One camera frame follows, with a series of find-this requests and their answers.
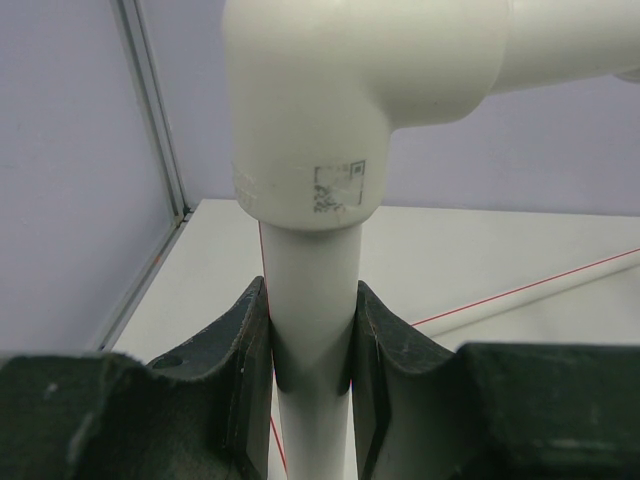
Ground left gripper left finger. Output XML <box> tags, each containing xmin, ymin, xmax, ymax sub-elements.
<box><xmin>1</xmin><ymin>278</ymin><xmax>272</xmax><ymax>479</ymax></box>

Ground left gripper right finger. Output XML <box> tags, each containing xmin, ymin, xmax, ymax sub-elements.
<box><xmin>351</xmin><ymin>283</ymin><xmax>639</xmax><ymax>479</ymax></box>

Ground white PVC pipe frame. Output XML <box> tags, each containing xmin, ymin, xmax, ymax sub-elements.
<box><xmin>223</xmin><ymin>1</ymin><xmax>639</xmax><ymax>479</ymax></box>

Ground grey aluminium frame post left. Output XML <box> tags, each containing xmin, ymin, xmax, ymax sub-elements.
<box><xmin>94</xmin><ymin>0</ymin><xmax>194</xmax><ymax>351</ymax></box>

